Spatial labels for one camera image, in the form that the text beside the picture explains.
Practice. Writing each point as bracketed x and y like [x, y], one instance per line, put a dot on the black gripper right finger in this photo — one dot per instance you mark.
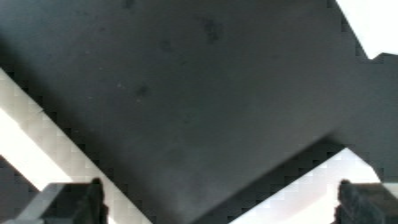
[369, 204]

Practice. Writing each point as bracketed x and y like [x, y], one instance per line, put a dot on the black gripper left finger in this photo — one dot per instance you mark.
[69, 204]

